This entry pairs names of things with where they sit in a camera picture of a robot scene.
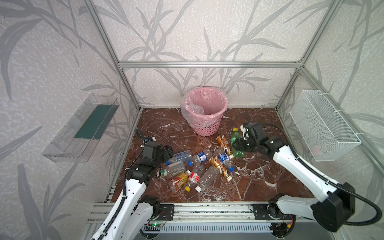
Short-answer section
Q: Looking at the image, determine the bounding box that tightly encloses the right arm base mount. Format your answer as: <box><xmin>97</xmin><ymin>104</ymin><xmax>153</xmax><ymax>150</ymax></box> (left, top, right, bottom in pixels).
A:
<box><xmin>249</xmin><ymin>194</ymin><xmax>292</xmax><ymax>220</ymax></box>

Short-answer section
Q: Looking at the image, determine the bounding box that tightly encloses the pink perforated plastic bin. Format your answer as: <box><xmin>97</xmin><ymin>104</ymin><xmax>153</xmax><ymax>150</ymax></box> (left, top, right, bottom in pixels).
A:
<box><xmin>183</xmin><ymin>86</ymin><xmax>229</xmax><ymax>137</ymax></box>

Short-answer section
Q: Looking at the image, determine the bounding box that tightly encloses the small water bottle blue label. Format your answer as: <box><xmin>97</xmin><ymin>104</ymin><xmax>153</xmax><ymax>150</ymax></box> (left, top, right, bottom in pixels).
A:
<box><xmin>215</xmin><ymin>148</ymin><xmax>235</xmax><ymax>173</ymax></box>

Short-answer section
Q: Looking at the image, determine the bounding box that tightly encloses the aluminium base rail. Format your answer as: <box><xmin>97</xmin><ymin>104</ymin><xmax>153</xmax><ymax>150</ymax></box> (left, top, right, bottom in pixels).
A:
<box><xmin>86</xmin><ymin>201</ymin><xmax>334</xmax><ymax>224</ymax></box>

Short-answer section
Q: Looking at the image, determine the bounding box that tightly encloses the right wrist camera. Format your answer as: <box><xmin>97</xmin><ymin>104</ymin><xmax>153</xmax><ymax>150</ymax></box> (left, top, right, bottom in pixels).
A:
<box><xmin>240</xmin><ymin>123</ymin><xmax>249</xmax><ymax>140</ymax></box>

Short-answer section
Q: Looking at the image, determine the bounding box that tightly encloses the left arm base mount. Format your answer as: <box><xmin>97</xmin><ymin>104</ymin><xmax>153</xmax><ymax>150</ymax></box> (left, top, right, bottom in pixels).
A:
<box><xmin>139</xmin><ymin>195</ymin><xmax>175</xmax><ymax>221</ymax></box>

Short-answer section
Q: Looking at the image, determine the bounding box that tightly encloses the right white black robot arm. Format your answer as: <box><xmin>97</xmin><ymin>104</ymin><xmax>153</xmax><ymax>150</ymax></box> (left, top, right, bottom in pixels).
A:
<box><xmin>232</xmin><ymin>122</ymin><xmax>383</xmax><ymax>233</ymax></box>

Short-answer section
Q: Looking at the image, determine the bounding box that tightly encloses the clear bottle blue cap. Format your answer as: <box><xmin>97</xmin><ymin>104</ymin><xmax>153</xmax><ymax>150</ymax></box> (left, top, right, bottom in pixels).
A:
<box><xmin>188</xmin><ymin>149</ymin><xmax>213</xmax><ymax>167</ymax></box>

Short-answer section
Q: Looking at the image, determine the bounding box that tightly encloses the yellow drink bottle red label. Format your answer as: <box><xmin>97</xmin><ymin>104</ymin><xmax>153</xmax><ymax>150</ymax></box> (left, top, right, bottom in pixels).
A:
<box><xmin>169</xmin><ymin>170</ymin><xmax>191</xmax><ymax>193</ymax></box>

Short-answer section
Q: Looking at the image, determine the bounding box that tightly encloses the clear bottle red label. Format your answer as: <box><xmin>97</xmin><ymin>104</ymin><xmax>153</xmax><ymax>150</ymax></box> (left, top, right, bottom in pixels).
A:
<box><xmin>185</xmin><ymin>165</ymin><xmax>205</xmax><ymax>192</ymax></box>

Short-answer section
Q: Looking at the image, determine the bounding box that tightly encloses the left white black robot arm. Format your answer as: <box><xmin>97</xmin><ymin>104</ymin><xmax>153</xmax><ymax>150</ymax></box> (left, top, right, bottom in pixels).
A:
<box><xmin>91</xmin><ymin>141</ymin><xmax>174</xmax><ymax>240</ymax></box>

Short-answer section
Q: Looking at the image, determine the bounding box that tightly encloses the clear bottle blue label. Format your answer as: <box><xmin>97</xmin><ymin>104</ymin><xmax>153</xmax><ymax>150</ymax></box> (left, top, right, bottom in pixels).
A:
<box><xmin>166</xmin><ymin>150</ymin><xmax>192</xmax><ymax>166</ymax></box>

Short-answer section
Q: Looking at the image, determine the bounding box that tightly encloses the clear bottle white cap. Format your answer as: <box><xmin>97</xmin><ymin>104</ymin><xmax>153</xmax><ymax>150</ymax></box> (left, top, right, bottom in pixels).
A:
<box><xmin>195</xmin><ymin>166</ymin><xmax>219</xmax><ymax>193</ymax></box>

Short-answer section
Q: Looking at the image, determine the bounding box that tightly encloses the white wire mesh basket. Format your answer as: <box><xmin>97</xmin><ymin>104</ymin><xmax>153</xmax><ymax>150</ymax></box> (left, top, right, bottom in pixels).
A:
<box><xmin>290</xmin><ymin>90</ymin><xmax>362</xmax><ymax>162</ymax></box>

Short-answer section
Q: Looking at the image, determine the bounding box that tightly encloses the clear acrylic wall shelf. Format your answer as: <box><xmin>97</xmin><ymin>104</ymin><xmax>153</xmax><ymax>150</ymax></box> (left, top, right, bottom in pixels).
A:
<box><xmin>42</xmin><ymin>94</ymin><xmax>120</xmax><ymax>163</ymax></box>

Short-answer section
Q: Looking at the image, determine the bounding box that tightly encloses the clear plastic bin liner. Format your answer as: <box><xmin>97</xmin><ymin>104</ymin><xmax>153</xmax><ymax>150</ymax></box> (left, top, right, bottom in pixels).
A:
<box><xmin>179</xmin><ymin>86</ymin><xmax>230</xmax><ymax>127</ymax></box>

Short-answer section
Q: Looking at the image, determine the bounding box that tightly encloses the left circuit board with wires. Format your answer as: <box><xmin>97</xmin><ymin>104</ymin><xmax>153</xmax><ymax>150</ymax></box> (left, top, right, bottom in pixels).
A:
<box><xmin>141</xmin><ymin>212</ymin><xmax>168</xmax><ymax>232</ymax></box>

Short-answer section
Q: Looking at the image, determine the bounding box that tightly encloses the right wiring bundle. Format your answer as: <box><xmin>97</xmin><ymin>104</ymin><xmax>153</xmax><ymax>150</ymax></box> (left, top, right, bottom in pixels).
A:
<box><xmin>268</xmin><ymin>214</ymin><xmax>296</xmax><ymax>239</ymax></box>

